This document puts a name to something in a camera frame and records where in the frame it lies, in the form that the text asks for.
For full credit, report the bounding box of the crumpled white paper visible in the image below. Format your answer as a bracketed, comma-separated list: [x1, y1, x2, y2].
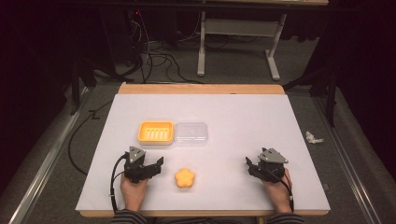
[304, 131, 325, 145]

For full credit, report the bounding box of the bundle of black floor cables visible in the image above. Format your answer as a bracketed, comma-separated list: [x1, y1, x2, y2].
[123, 8, 205, 85]

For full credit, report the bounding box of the person's left striped sleeve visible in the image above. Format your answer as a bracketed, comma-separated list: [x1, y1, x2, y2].
[111, 208, 148, 224]

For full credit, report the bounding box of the yellow flower-shaped soap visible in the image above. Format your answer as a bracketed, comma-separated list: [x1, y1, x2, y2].
[174, 167, 196, 189]

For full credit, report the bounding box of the person's left hand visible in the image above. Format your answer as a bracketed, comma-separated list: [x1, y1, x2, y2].
[120, 173, 149, 213]

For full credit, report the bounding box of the white metal desk frame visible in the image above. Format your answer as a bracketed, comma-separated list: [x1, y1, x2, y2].
[196, 10, 288, 82]

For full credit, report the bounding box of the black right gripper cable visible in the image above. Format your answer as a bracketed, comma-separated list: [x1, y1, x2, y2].
[270, 170, 295, 213]

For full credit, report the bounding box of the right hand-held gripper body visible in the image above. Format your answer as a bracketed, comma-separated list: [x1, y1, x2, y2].
[249, 147, 290, 184]

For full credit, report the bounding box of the person's right hand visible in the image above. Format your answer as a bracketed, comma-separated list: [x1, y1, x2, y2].
[262, 167, 294, 215]

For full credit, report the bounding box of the long black floor cable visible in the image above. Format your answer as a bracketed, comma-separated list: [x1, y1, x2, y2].
[67, 100, 114, 177]

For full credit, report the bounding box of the clear plastic lid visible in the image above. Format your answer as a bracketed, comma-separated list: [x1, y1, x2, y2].
[174, 121, 209, 148]

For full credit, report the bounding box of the metal floor rail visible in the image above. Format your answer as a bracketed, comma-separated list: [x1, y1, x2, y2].
[8, 86, 92, 224]
[312, 96, 376, 224]

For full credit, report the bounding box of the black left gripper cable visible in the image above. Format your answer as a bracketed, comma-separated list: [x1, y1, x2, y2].
[108, 153, 129, 214]

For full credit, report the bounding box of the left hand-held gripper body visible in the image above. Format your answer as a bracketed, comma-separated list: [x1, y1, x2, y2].
[123, 146, 157, 184]

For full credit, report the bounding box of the person's right striped sleeve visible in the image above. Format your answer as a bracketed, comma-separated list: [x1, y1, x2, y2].
[265, 212, 306, 224]

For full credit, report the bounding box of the black metal stand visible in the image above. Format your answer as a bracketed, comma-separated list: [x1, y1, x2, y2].
[282, 67, 340, 128]
[68, 57, 98, 117]

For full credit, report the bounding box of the white table cover sheet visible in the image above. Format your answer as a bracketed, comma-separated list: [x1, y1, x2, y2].
[75, 92, 332, 213]

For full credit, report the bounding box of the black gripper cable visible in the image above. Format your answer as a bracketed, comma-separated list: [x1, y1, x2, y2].
[270, 170, 295, 213]
[108, 153, 129, 214]

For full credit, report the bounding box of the person's striped sleeve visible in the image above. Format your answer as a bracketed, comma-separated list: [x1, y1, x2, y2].
[111, 208, 148, 224]
[265, 212, 306, 224]

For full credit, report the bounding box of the yellow soap dish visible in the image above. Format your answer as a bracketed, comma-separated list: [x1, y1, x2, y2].
[136, 120, 175, 147]

